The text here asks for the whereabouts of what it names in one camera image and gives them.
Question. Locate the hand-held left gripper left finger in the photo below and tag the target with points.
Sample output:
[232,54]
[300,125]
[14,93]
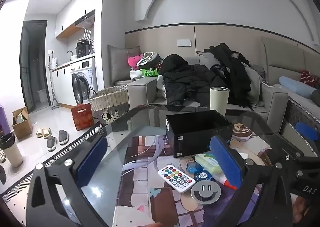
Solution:
[92,160]

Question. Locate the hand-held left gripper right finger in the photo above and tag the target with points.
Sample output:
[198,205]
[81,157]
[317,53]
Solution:
[225,162]

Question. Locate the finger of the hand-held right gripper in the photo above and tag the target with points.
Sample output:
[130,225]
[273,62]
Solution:
[303,129]
[282,153]

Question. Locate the light green wipes packet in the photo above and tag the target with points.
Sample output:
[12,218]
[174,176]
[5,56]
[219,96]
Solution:
[207,163]

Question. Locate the black storage box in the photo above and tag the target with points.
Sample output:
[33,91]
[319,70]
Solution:
[197,129]

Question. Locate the white remote control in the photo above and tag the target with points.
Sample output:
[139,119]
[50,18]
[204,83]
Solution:
[176,178]

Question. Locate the person's right hand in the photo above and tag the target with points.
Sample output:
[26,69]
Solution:
[303,208]

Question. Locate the white glue bottle red cap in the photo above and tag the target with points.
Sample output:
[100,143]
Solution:
[225,182]

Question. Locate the grey round desk socket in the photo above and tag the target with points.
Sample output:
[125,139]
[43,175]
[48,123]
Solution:
[205,191]

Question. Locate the patterned floor rug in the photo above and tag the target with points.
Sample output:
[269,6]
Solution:
[57,157]

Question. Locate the brown sandal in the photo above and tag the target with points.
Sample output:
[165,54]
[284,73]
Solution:
[242,130]

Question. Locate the blue pillow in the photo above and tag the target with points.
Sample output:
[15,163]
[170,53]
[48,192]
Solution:
[296,87]

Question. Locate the red gift bag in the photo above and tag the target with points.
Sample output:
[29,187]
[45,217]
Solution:
[82,117]

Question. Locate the red patterned cloth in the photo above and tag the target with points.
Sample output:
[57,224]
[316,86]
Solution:
[310,78]

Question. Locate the beige slippers pair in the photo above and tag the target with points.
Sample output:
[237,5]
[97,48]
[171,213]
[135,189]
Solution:
[43,132]

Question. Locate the wicker laundry basket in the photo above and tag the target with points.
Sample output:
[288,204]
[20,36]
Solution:
[110,103]

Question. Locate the cream tumbler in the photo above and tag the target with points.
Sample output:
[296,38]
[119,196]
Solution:
[219,100]

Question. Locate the grey clothes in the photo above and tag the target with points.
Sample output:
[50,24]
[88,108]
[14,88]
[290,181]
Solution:
[255,84]

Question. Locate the beige bed headboard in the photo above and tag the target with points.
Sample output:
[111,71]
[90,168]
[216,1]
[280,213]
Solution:
[285,57]

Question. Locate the printed cartoon table mat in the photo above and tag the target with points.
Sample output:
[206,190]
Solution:
[160,202]

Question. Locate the cardboard box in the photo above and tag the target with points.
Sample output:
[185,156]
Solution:
[22,127]

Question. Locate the white washing machine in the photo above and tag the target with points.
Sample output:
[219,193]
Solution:
[83,82]

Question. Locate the mop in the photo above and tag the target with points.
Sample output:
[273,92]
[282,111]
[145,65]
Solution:
[53,92]

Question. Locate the trash bin with black bag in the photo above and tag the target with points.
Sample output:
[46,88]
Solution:
[11,149]

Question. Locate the grey sofa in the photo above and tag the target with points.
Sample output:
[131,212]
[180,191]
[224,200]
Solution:
[141,92]

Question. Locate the black clothes pile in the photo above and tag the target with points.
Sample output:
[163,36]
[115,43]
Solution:
[232,72]

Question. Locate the black puffer jacket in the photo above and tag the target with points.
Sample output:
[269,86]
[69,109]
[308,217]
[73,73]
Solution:
[182,79]

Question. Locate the purple suitcase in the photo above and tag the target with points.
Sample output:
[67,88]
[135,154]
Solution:
[1,122]

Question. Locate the grey cushion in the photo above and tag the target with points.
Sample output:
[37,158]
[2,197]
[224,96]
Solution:
[121,63]

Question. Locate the green cloth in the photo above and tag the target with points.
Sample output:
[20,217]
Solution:
[149,73]

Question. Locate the white kettle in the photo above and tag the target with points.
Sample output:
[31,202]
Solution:
[54,63]

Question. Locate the white shopping bag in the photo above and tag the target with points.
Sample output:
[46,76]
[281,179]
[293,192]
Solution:
[205,57]

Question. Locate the pink plush toy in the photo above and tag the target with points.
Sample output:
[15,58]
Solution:
[133,62]

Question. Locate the dark door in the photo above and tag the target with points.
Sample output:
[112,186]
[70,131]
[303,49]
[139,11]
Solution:
[33,67]

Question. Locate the black cooker appliance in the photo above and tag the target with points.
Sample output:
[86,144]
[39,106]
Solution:
[83,49]

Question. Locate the black white mask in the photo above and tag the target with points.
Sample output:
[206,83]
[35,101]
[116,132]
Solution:
[148,59]

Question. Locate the range hood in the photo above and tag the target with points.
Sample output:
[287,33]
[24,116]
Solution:
[86,19]

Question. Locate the white wall switch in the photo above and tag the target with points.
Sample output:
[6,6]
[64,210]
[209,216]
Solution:
[184,43]

